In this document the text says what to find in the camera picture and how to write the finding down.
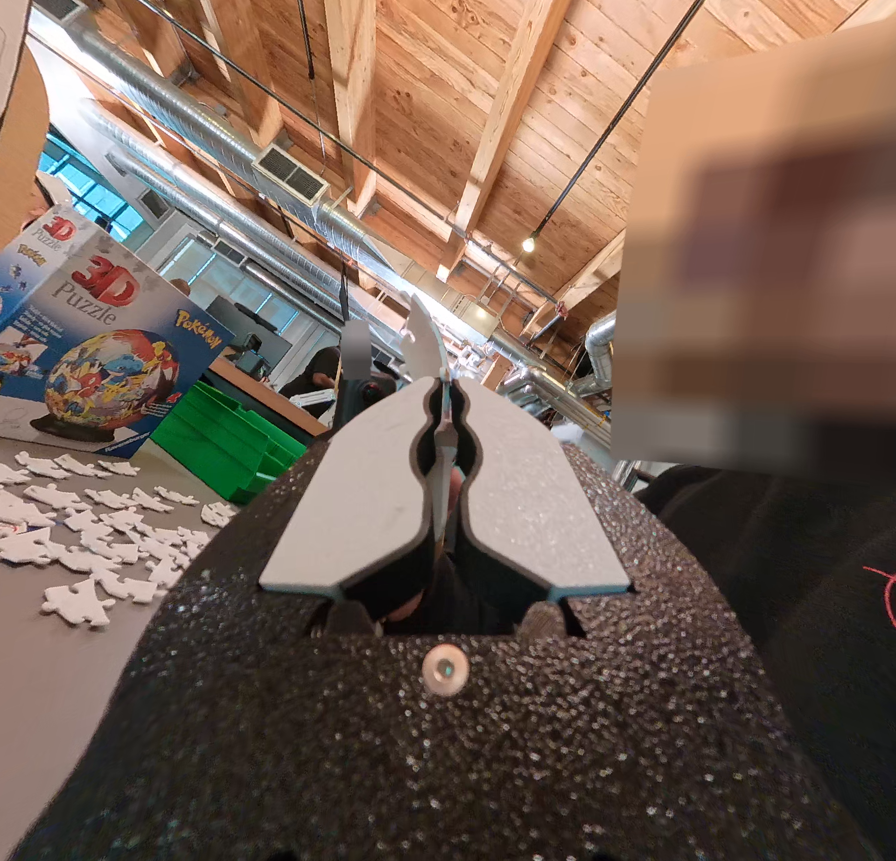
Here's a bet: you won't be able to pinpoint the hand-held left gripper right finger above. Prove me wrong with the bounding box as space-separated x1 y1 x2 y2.
451 378 634 627

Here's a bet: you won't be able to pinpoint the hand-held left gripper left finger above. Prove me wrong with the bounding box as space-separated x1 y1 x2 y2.
259 376 445 622

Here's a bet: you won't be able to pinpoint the curved jigsaw puzzle piece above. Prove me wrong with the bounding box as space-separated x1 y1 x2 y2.
402 294 459 561

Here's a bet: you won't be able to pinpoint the blue puzzle ball box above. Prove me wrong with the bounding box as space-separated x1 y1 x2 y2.
0 203 237 459

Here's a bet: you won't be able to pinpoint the pile of white puzzle pieces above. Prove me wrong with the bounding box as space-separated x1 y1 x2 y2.
0 450 240 629

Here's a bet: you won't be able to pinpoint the wooden counter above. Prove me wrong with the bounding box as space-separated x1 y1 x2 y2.
206 355 330 436

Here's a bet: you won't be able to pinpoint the black monitor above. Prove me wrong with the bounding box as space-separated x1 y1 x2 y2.
209 295 291 361

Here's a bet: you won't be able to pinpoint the stacked green plastic bins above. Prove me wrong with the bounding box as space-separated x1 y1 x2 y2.
149 381 330 506

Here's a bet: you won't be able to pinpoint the white ceiling vent grille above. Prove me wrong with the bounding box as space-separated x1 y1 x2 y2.
251 141 331 207

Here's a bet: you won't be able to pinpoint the cardboard box with white label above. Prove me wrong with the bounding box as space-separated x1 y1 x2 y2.
0 0 51 249

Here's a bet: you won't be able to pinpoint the long silver pipe duct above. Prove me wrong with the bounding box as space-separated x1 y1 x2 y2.
490 339 613 428

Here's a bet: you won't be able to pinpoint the silver elbow duct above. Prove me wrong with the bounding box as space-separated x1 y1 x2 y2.
568 312 618 396

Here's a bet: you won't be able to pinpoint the large silver air duct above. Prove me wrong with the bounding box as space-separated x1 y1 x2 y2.
28 7 491 330

